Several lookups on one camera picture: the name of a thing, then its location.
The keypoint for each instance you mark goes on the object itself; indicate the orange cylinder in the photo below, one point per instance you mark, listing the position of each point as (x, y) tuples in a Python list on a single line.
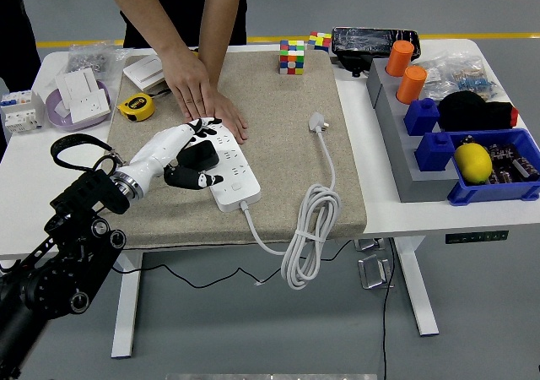
[(411, 85), (398, 59)]

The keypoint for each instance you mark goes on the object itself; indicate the small Rubik's cube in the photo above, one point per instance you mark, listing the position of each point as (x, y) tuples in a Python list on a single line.
[(319, 42)]

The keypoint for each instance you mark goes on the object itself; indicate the purple bowl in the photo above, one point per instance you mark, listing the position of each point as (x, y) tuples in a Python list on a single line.
[(59, 122)]

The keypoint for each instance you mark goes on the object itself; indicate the person's left forearm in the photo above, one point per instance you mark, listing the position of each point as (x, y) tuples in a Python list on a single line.
[(219, 17)]

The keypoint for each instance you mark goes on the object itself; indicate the white power strip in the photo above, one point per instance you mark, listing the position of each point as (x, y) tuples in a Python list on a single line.
[(236, 188)]

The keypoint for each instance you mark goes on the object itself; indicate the white socket panel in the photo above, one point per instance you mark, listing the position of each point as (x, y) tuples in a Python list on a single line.
[(88, 106)]

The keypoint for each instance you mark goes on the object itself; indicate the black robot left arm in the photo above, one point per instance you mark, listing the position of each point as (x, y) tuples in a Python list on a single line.
[(63, 270)]

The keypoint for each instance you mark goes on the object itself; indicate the black capacitors pile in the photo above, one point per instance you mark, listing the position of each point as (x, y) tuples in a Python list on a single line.
[(510, 160)]

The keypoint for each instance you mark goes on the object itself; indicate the black wrapped box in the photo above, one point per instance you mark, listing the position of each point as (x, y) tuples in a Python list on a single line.
[(363, 44)]

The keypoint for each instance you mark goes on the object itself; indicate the white circuit breaker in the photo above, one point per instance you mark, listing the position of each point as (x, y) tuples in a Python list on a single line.
[(21, 114)]

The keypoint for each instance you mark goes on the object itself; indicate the yellow lemon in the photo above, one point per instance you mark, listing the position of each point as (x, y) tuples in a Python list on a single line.
[(472, 162)]

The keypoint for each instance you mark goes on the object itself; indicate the person's left hand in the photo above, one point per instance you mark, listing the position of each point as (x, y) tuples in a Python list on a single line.
[(230, 117)]

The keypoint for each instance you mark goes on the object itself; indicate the white switch panel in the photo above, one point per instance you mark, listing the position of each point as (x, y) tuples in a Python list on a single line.
[(78, 82)]

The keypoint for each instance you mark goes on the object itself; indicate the small white plastic piece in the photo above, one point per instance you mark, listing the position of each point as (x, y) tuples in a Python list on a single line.
[(63, 112)]

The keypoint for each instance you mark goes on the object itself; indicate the grey-brown mat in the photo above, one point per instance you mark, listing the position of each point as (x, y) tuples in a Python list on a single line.
[(278, 164)]

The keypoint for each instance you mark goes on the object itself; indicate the blue plastic bin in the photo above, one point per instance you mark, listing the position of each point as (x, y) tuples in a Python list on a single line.
[(485, 194)]

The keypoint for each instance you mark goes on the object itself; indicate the black cloth bundle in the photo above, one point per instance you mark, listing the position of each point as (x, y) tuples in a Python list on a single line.
[(476, 112)]

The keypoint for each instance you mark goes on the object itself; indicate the silver metal bracket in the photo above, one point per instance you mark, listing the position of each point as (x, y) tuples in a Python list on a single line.
[(373, 272), (369, 245)]

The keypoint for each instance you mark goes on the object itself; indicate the white wall switch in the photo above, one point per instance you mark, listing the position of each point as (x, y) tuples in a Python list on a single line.
[(143, 72)]

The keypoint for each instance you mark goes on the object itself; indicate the large Rubik's cube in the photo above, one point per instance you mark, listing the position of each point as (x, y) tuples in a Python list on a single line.
[(292, 59)]

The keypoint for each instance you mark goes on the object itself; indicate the clear bag of screws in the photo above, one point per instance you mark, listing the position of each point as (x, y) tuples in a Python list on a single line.
[(93, 59)]

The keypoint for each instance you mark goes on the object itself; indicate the clear bag of parts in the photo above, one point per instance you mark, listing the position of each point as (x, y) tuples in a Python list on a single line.
[(460, 76)]

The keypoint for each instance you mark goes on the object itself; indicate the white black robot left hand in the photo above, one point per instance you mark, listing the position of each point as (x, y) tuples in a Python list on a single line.
[(160, 152)]

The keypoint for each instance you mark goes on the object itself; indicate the person's right forearm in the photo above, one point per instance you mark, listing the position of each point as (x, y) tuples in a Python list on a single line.
[(143, 12)]

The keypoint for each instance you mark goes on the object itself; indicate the blue plastic block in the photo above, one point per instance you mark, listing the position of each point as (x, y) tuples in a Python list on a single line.
[(422, 118), (434, 152)]

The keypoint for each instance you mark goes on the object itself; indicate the person's right hand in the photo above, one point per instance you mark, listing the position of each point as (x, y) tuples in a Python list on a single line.
[(185, 82)]

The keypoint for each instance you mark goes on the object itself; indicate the grey stepped block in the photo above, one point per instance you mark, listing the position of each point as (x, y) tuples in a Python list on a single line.
[(401, 160)]

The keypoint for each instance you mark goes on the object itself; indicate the white table leg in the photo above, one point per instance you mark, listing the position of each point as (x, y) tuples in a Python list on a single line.
[(126, 312), (415, 287)]

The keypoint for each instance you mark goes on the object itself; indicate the black table control panel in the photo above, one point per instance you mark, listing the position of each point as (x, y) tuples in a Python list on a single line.
[(476, 237)]

